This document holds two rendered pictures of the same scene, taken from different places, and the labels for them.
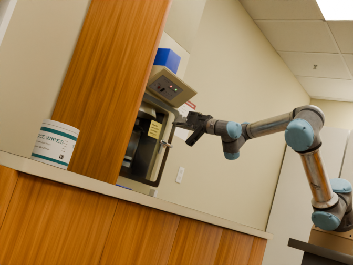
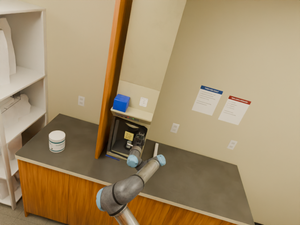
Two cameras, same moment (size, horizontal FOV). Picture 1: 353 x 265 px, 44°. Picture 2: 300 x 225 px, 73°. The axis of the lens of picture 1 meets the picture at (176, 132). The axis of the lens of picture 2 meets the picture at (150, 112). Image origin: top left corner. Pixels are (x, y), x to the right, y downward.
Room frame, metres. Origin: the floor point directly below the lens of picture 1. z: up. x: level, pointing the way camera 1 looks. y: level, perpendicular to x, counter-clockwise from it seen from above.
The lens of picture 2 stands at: (1.42, -1.11, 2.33)
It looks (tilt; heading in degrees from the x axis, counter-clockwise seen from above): 30 degrees down; 56
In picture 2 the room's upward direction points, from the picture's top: 16 degrees clockwise
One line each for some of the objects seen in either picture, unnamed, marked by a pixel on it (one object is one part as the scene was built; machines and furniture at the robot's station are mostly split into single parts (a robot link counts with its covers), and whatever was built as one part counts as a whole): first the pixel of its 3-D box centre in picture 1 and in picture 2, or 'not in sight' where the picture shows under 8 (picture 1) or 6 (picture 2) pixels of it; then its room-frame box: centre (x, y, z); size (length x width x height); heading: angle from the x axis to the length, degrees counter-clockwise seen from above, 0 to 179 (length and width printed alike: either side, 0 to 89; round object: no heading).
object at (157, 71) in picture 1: (169, 88); (131, 116); (2.06, 0.09, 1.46); 0.32 x 0.12 x 0.10; 145
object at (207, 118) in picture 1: (199, 123); (138, 143); (2.07, -0.09, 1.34); 0.12 x 0.08 x 0.09; 55
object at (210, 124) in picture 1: (213, 126); (135, 151); (2.02, -0.16, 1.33); 0.08 x 0.05 x 0.08; 145
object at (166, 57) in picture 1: (164, 61); (121, 102); (1.98, 0.15, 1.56); 0.10 x 0.10 x 0.09; 55
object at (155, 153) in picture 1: (148, 140); (126, 140); (2.07, 0.11, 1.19); 0.30 x 0.01 x 0.40; 138
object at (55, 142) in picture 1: (55, 144); (57, 141); (1.55, 0.40, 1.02); 0.13 x 0.13 x 0.15
